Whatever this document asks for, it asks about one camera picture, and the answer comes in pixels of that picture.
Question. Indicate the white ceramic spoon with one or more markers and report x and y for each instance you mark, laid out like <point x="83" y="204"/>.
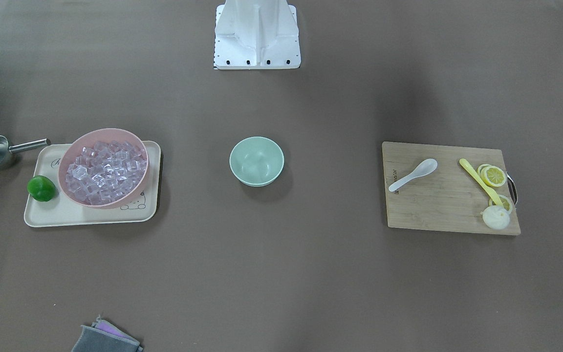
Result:
<point x="423" y="169"/>

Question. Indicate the yellow plastic spoon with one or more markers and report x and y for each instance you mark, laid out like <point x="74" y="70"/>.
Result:
<point x="466" y="165"/>

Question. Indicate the mint green bowl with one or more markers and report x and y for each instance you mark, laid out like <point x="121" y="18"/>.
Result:
<point x="256" y="161"/>

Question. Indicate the pink bowl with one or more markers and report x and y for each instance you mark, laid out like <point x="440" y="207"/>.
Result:
<point x="88" y="140"/>

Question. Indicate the clear ice cubes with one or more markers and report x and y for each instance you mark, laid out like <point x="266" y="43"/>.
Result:
<point x="106" y="172"/>

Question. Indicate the lemon slice upper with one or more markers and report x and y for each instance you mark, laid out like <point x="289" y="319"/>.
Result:
<point x="491" y="175"/>

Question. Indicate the bamboo cutting board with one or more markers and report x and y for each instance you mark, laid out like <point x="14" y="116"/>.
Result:
<point x="448" y="199"/>

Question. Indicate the grey purple folded cloth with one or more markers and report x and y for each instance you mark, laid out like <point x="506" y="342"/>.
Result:
<point x="104" y="336"/>

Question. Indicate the cream rectangular tray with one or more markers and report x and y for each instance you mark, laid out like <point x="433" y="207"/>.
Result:
<point x="62" y="211"/>

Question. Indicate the green lime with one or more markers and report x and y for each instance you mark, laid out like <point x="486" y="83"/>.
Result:
<point x="41" y="188"/>

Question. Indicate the white camera post base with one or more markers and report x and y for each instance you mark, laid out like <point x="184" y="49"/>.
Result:
<point x="256" y="35"/>

